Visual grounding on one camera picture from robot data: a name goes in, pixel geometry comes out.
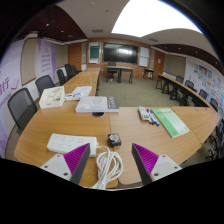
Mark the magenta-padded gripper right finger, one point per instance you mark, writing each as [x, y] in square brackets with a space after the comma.
[158, 168]

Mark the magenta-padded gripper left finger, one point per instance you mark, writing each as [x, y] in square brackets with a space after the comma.
[63, 166]

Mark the dark charger block orange ports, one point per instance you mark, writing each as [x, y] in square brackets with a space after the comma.
[114, 140]

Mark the white power strip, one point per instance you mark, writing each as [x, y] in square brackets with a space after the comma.
[68, 143]

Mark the green booklet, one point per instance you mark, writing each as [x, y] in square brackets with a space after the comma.
[170, 121]

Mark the red whiteboard marker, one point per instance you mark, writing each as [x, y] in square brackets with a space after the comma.
[149, 120]

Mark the blue whiteboard marker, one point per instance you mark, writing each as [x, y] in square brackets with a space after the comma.
[154, 117]

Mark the white open cardboard box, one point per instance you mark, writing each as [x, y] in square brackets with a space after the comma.
[51, 100]

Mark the white and blue packet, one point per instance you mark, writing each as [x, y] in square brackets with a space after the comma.
[71, 96]

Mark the white book dark spine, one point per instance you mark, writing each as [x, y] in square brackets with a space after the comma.
[96, 104]

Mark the black mesh office chair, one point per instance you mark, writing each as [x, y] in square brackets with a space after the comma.
[21, 108]
[44, 83]

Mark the white printed paper sheets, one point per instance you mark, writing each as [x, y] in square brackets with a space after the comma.
[82, 90]

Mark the long wooden side table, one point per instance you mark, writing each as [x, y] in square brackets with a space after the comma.
[180, 87]

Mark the group of black side chairs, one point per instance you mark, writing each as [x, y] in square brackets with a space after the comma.
[203, 95]

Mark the row of black chairs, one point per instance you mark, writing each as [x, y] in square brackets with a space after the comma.
[68, 71]

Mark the small dark side desk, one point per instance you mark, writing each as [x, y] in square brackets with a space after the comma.
[148, 70]

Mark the wooden door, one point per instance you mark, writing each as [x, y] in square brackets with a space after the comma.
[74, 56]
[157, 65]

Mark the dark desk with chair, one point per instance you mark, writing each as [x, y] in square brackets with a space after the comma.
[119, 69]

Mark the bright ceiling light panel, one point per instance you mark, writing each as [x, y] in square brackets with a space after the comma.
[156, 18]

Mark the wide purple wall banner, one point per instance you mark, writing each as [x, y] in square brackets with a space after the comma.
[10, 86]

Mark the colourful wall poster display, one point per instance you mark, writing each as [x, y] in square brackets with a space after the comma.
[208, 80]

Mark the narrow purple wall banner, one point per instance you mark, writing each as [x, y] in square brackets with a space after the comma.
[46, 60]

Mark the white wall whiteboard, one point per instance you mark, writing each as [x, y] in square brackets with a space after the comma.
[144, 57]

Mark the green-tinted wall whiteboard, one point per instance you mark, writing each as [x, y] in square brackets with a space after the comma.
[94, 52]

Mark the large black wall screen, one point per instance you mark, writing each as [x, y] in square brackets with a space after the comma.
[120, 53]

